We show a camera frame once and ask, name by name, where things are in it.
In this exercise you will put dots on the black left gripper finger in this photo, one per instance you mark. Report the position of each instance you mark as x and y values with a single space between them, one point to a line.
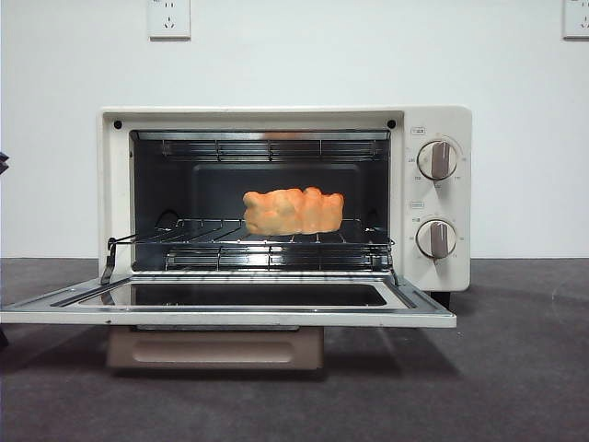
3 336

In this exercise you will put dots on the orange bread loaf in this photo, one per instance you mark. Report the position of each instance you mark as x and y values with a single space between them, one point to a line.
294 212

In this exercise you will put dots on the beige oven temperature knob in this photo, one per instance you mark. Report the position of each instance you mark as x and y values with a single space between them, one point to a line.
438 160

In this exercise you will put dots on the cream Toshiba toaster oven body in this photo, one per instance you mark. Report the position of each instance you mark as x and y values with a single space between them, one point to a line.
437 119

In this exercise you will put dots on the beige oven timer knob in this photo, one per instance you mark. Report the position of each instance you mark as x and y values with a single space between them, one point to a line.
436 238

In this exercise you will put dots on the white wall socket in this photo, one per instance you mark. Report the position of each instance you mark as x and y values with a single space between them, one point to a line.
577 20
169 20

